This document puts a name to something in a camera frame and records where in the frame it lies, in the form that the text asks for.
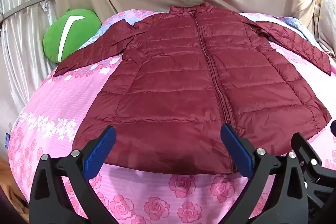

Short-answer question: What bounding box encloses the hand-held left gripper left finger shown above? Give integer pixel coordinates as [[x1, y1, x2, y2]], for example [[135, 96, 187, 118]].
[[29, 126, 117, 224]]

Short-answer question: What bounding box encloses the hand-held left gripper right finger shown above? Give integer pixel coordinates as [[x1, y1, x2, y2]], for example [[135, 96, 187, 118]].
[[220, 124, 309, 224]]

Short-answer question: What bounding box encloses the maroon puffer jacket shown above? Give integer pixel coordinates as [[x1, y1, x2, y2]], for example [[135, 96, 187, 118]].
[[54, 2, 332, 176]]

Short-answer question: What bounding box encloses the pink floral bed sheet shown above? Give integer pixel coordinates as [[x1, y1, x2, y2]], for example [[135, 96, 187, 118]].
[[7, 10, 336, 224]]

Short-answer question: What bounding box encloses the orange cloth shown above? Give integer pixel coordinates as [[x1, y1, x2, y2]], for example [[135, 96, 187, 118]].
[[0, 156, 29, 214]]

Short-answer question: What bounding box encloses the cream floral curtain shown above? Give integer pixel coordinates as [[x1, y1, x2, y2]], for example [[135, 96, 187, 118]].
[[299, 0, 336, 59]]

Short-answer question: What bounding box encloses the green plush pillow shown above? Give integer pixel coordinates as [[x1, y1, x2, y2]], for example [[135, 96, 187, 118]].
[[43, 9, 102, 64]]

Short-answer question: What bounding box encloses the white satin curtain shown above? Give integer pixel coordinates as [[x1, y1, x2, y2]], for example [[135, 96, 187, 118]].
[[0, 0, 61, 135]]

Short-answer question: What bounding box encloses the grey strap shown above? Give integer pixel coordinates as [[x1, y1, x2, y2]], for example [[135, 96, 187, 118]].
[[0, 0, 54, 22]]

